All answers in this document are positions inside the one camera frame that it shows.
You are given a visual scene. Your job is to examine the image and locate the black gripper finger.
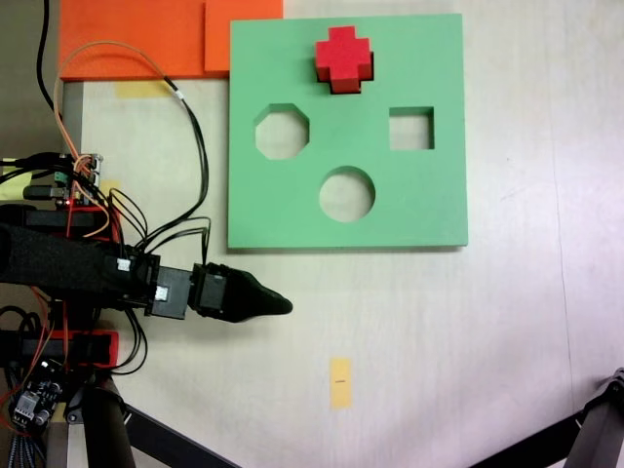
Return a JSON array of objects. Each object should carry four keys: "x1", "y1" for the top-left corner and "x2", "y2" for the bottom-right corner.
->
[
  {"x1": 232, "y1": 268, "x2": 294, "y2": 307},
  {"x1": 232, "y1": 297, "x2": 294, "y2": 325}
]

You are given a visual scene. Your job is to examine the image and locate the red cross columnar block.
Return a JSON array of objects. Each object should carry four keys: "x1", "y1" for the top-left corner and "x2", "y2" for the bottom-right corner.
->
[{"x1": 313, "y1": 24, "x2": 376, "y2": 97}]

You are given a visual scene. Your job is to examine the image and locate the green shape hole board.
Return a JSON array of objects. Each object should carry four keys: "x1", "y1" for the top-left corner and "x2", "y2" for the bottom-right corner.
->
[{"x1": 225, "y1": 13, "x2": 471, "y2": 254}]

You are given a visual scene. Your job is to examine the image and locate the orange foam block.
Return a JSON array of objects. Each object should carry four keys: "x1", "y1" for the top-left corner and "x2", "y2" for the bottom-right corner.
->
[{"x1": 58, "y1": 0, "x2": 207, "y2": 82}]

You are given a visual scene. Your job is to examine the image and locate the circuit board with connectors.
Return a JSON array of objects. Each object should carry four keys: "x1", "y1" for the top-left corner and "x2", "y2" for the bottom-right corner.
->
[{"x1": 53, "y1": 151, "x2": 106, "y2": 209}]

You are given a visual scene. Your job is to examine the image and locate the small black circuit board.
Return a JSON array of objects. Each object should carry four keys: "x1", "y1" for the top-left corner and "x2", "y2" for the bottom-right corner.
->
[{"x1": 8, "y1": 358, "x2": 65, "y2": 434}]

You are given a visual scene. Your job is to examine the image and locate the yellow sticky note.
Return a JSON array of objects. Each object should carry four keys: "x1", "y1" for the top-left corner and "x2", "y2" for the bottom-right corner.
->
[{"x1": 0, "y1": 164, "x2": 31, "y2": 200}]

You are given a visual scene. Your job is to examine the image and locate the grey tripod leg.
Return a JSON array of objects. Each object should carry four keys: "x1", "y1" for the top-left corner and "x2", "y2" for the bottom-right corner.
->
[{"x1": 566, "y1": 367, "x2": 624, "y2": 468}]

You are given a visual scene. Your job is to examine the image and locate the black servo wire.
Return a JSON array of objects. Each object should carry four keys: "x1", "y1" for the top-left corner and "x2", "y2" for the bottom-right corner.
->
[
  {"x1": 108, "y1": 186, "x2": 149, "y2": 251},
  {"x1": 136, "y1": 216, "x2": 213, "y2": 267}
]

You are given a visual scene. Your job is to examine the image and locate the long black cable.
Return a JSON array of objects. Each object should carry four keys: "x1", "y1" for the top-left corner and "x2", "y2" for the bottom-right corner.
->
[{"x1": 138, "y1": 75, "x2": 212, "y2": 245}]

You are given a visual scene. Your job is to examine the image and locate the black usb cable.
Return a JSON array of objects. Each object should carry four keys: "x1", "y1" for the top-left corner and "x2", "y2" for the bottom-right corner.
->
[{"x1": 0, "y1": 182, "x2": 68, "y2": 201}]

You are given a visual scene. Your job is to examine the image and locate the braided cable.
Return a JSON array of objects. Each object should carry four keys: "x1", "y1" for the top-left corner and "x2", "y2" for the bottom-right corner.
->
[{"x1": 6, "y1": 431, "x2": 38, "y2": 468}]

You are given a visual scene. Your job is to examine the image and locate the orange wire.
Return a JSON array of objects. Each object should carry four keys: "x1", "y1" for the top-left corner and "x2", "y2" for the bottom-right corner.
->
[{"x1": 52, "y1": 40, "x2": 172, "y2": 173}]

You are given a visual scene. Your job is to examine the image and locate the black power cable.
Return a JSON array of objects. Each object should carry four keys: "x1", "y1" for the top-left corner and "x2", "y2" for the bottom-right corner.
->
[{"x1": 36, "y1": 0, "x2": 57, "y2": 111}]

